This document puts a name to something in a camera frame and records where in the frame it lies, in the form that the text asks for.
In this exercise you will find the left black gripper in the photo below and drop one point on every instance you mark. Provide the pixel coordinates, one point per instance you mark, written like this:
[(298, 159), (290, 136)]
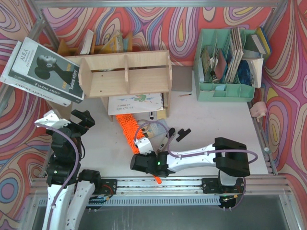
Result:
[(80, 120)]

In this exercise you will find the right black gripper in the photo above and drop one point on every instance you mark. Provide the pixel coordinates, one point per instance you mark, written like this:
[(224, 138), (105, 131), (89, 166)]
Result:
[(158, 148)]

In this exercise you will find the small stapler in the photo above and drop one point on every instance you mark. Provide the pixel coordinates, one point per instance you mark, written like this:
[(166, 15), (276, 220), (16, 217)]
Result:
[(166, 140)]

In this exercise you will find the orange microfiber duster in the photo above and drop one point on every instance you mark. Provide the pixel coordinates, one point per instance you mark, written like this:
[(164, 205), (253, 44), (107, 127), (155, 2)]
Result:
[(129, 126)]

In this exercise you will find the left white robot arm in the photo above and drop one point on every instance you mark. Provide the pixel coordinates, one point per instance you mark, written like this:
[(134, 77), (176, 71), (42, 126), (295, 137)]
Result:
[(68, 195)]

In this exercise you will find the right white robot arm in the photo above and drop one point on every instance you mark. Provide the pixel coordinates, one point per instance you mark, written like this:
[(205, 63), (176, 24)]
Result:
[(228, 156)]

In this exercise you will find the light wooden bookshelf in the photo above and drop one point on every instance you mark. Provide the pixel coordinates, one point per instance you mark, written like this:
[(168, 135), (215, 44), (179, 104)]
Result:
[(128, 73)]

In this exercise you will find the spiral sketchbook with frog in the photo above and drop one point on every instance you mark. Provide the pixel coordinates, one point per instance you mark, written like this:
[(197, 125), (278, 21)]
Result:
[(136, 103)]

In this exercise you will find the black clip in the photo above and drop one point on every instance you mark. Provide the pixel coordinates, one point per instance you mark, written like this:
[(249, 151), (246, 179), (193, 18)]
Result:
[(182, 134)]

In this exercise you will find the white book in rack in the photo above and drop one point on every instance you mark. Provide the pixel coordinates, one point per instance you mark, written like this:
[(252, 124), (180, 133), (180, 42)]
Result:
[(85, 45)]

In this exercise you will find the small pencil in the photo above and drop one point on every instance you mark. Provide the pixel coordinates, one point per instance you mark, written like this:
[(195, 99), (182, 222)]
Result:
[(185, 95)]

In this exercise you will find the yellow book in rack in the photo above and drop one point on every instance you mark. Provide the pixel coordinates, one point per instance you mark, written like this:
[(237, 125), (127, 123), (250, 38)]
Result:
[(114, 45)]

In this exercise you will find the large Twins story magazine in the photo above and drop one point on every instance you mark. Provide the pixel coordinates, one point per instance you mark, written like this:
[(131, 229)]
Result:
[(47, 70)]

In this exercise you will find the white book under magazine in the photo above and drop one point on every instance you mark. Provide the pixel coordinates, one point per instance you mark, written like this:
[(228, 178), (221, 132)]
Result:
[(5, 78)]

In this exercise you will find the grey notebook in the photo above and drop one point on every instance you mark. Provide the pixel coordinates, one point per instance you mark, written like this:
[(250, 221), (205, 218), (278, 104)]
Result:
[(181, 78)]

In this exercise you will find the mint green desk organizer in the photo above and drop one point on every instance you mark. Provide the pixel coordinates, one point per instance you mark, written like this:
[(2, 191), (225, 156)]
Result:
[(229, 88)]

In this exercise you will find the red brown booklet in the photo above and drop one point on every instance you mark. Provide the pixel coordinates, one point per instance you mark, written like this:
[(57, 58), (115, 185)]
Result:
[(220, 65)]

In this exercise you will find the pink pig figurine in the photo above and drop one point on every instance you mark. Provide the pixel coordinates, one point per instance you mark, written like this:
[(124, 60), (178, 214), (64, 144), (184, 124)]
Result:
[(258, 110)]

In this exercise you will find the blue patterned book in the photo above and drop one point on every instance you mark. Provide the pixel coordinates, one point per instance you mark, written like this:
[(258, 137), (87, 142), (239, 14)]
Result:
[(244, 73)]

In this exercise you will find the white open book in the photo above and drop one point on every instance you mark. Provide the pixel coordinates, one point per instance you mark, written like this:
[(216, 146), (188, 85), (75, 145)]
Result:
[(255, 67)]

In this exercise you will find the grey book on organizer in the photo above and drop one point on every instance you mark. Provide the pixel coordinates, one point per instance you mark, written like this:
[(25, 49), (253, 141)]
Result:
[(253, 43)]

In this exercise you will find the blue yellow book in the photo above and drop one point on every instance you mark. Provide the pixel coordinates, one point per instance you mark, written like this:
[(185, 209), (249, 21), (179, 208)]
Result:
[(264, 40)]

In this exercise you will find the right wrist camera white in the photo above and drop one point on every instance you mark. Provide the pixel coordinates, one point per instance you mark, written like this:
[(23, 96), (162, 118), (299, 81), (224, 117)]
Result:
[(144, 146)]

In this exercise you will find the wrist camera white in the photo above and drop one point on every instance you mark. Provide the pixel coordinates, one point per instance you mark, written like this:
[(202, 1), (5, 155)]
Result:
[(144, 146), (52, 119)]

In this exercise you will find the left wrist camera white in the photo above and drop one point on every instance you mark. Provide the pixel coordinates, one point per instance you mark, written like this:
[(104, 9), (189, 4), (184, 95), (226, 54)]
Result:
[(52, 119)]

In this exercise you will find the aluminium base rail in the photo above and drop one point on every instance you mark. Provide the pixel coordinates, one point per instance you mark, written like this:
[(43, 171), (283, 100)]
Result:
[(145, 191)]

